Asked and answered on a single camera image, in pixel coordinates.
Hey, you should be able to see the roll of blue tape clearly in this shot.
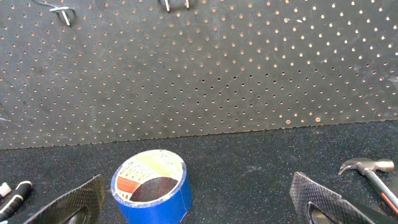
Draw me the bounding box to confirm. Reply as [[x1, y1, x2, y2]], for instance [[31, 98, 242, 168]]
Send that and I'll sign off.
[[110, 149, 193, 224]]

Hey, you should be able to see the hammer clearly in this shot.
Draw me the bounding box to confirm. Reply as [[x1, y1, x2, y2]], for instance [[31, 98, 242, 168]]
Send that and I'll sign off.
[[338, 157, 398, 217]]

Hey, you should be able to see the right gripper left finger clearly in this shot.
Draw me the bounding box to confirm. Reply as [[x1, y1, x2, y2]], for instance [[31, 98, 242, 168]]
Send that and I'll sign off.
[[23, 174, 106, 224]]

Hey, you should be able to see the metal hook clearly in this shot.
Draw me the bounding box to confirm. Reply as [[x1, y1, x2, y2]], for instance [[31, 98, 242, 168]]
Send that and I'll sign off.
[[160, 0, 191, 13], [30, 0, 76, 27]]

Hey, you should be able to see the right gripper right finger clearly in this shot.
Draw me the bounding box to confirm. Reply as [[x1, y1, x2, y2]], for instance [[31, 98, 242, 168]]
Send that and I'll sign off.
[[289, 171, 388, 224]]

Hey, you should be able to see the black pegboard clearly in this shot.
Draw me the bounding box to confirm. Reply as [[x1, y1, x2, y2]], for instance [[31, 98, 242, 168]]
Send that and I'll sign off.
[[0, 0, 398, 151]]

